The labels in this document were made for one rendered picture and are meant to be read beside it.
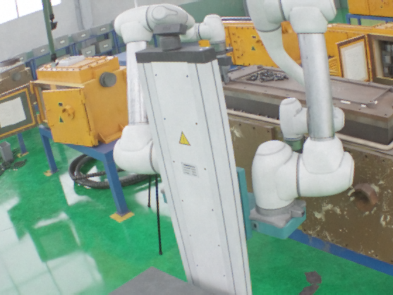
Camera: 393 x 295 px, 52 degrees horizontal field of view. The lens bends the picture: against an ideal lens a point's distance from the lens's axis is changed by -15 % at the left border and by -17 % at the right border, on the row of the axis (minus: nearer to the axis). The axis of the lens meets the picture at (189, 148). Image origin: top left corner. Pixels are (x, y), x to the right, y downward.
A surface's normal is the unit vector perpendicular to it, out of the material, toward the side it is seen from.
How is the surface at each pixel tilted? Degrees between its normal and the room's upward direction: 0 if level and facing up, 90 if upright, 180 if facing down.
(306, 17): 85
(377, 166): 90
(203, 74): 90
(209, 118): 90
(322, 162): 77
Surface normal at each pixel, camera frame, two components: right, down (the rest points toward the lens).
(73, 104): -0.57, 0.40
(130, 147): -0.40, 0.03
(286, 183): -0.29, 0.37
